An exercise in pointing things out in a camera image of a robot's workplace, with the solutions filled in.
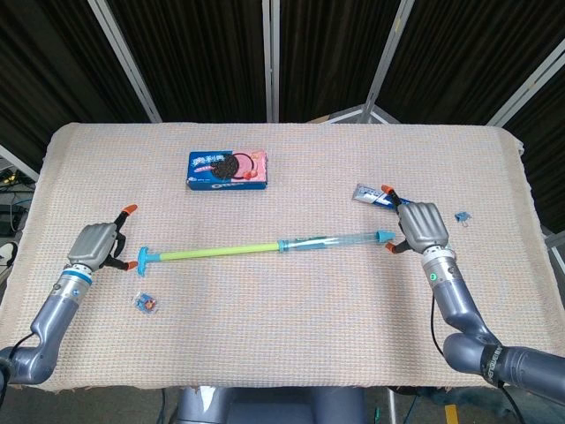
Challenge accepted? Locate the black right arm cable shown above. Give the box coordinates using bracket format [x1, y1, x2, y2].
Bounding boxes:
[429, 298, 520, 424]

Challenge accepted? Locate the blue white toothpaste tube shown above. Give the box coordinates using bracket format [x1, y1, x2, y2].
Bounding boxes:
[351, 182, 403, 210]

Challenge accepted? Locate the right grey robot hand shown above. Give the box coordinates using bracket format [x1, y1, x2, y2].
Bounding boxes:
[380, 185, 452, 257]

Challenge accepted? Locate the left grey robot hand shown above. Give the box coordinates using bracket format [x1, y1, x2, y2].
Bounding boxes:
[66, 203, 139, 272]

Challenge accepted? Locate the grey robot torso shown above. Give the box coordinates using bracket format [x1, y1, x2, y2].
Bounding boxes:
[176, 385, 368, 424]

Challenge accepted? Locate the green blue telescopic stick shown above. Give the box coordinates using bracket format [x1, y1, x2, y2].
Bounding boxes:
[137, 238, 336, 279]

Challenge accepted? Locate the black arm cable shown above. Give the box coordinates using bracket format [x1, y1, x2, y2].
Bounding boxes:
[7, 332, 35, 355]
[429, 298, 520, 424]

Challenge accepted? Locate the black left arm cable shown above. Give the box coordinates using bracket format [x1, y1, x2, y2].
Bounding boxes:
[7, 332, 35, 355]

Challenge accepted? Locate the white screen frame post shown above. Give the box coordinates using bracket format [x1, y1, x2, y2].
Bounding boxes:
[486, 38, 565, 130]
[0, 144, 41, 183]
[261, 0, 282, 125]
[87, 0, 162, 125]
[328, 0, 417, 126]

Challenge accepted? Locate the blue Oreo cookie box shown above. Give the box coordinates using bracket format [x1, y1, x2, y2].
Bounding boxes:
[183, 149, 270, 193]

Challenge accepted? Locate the beige woven table cloth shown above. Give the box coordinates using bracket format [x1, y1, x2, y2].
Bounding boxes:
[0, 121, 554, 394]

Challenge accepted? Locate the black printed arm strap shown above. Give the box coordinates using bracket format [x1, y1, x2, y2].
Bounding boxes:
[480, 344, 509, 387]

